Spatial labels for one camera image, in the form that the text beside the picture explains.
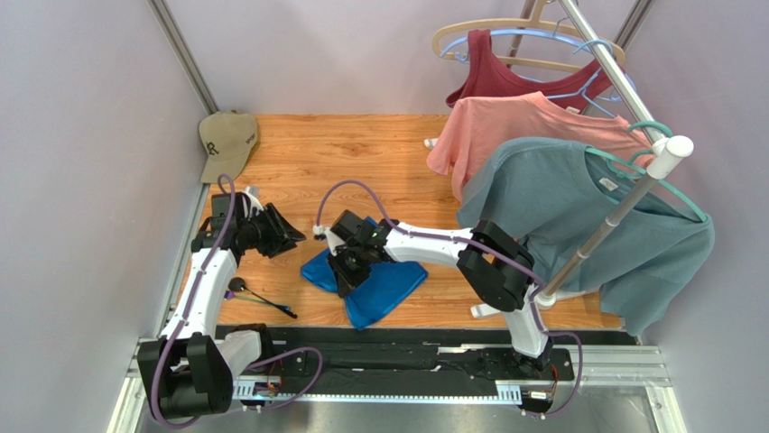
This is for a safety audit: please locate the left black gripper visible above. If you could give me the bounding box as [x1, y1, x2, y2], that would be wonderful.
[237, 203, 305, 259]

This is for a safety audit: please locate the blue cloth napkin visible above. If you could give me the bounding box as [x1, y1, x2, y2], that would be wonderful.
[300, 251, 429, 330]

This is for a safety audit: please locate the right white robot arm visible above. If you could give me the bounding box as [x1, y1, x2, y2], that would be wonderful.
[316, 215, 553, 364]

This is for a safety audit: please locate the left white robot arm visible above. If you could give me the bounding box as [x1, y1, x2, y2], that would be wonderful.
[137, 193, 306, 428]

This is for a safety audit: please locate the black spoon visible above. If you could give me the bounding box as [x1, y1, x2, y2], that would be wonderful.
[227, 277, 272, 302]

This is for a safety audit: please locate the black fork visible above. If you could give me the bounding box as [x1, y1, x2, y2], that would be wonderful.
[224, 291, 298, 319]

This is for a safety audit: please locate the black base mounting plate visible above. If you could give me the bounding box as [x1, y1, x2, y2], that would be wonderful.
[246, 324, 575, 398]

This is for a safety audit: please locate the beige baseball cap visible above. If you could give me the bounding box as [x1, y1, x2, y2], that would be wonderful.
[199, 110, 259, 184]

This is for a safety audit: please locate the salmon pink t-shirt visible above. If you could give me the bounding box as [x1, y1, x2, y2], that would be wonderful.
[426, 92, 652, 199]

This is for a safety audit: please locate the teal t-shirt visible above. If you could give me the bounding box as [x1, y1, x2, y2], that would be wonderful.
[457, 137, 715, 336]

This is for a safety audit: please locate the maroon tank top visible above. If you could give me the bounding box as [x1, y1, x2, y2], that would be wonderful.
[446, 30, 613, 111]

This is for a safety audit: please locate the light blue hanger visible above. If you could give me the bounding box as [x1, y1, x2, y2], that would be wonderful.
[432, 28, 625, 116]

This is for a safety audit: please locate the teal green hanger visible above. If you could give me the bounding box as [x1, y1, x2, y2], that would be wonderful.
[585, 120, 709, 222]

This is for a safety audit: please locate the beige wooden hanger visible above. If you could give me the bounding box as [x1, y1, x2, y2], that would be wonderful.
[431, 1, 596, 73]

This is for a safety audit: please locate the metal clothes rack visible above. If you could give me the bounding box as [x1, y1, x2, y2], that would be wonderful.
[422, 0, 695, 319]

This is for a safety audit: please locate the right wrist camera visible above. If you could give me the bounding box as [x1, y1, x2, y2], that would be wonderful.
[313, 210, 376, 249]

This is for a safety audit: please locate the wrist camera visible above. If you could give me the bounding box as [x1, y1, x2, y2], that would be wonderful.
[210, 185, 264, 227]
[313, 210, 376, 249]

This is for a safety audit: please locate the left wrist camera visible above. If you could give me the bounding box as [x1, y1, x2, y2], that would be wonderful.
[210, 185, 264, 227]

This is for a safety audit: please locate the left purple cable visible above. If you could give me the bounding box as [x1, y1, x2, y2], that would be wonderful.
[146, 173, 326, 428]

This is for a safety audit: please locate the aluminium frame rail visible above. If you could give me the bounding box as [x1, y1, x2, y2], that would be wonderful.
[159, 327, 672, 414]

